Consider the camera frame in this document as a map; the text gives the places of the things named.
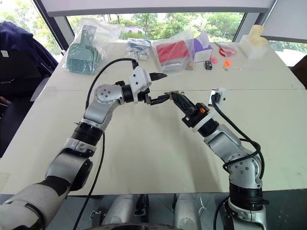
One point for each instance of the red item in plastic bag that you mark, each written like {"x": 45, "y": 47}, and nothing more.
{"x": 170, "y": 51}

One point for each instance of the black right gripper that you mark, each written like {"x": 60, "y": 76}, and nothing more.
{"x": 195, "y": 115}

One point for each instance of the blue white plastic package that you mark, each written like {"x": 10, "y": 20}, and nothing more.
{"x": 138, "y": 48}

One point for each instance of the red scissors in clear bag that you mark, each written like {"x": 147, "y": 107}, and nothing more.
{"x": 225, "y": 50}

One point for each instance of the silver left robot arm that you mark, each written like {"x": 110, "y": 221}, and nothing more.
{"x": 103, "y": 94}

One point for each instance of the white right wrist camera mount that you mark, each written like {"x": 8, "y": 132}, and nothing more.
{"x": 219, "y": 92}

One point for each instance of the silver robot leg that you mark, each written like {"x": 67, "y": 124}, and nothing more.
{"x": 122, "y": 208}
{"x": 185, "y": 210}

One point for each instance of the small brown item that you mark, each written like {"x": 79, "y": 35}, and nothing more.
{"x": 189, "y": 65}

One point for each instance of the chair with navy jacket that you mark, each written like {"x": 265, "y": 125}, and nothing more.
{"x": 21, "y": 62}

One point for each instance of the white roller blind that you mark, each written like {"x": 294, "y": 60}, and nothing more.
{"x": 156, "y": 6}
{"x": 285, "y": 21}

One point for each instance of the brass padlock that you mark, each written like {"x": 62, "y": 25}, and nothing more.
{"x": 171, "y": 95}

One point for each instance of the brown object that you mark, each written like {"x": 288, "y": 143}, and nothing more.
{"x": 301, "y": 72}

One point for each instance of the small orange item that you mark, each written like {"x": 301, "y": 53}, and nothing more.
{"x": 226, "y": 63}

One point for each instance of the teal dustpan in plastic bag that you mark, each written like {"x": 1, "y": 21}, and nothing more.
{"x": 81, "y": 55}

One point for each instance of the purple white tissue box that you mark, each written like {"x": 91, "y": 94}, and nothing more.
{"x": 202, "y": 49}

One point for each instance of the white box with yellow cups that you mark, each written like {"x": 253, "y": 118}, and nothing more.
{"x": 255, "y": 45}

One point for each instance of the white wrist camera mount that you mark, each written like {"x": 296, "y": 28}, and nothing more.
{"x": 219, "y": 92}
{"x": 139, "y": 76}

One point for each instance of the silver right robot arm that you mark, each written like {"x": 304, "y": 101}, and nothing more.
{"x": 223, "y": 141}

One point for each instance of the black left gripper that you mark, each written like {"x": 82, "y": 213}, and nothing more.
{"x": 145, "y": 97}

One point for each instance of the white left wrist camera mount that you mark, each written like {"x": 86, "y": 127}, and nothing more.
{"x": 139, "y": 76}

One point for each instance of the small pink item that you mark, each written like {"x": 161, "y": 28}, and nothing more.
{"x": 214, "y": 59}

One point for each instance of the small black box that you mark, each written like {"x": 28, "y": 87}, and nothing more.
{"x": 208, "y": 65}

